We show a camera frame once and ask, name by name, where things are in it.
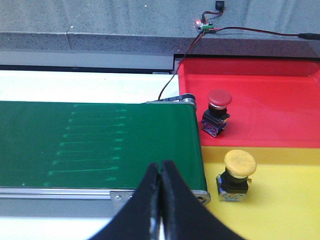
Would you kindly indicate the aluminium conveyor frame rail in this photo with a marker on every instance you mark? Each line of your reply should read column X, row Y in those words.
column 72, row 202

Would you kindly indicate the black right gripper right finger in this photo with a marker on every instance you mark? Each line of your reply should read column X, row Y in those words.
column 184, row 216

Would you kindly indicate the grey stone counter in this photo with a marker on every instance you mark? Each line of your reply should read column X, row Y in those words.
column 247, row 27

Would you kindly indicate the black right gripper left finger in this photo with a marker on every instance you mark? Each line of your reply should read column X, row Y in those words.
column 139, row 218

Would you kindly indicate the black drive belt pulley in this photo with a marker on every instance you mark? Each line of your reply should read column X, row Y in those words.
column 186, row 98

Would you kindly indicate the green conveyor belt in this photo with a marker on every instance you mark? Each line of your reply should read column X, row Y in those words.
column 96, row 145

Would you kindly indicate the small green circuit board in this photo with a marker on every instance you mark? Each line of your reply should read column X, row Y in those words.
column 201, row 25

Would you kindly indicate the small black sensor cube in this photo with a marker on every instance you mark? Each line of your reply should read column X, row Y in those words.
column 220, row 6

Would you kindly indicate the red plastic tray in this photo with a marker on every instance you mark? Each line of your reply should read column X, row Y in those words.
column 275, row 102

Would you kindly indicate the yellow plastic tray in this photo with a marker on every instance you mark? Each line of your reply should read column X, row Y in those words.
column 283, row 200

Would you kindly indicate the yellow mushroom push button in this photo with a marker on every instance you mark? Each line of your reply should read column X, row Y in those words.
column 232, row 184

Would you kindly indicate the black inline cable connector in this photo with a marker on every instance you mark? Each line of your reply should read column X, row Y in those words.
column 309, row 36

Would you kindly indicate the red mushroom push button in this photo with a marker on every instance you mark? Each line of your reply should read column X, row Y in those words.
column 215, row 118

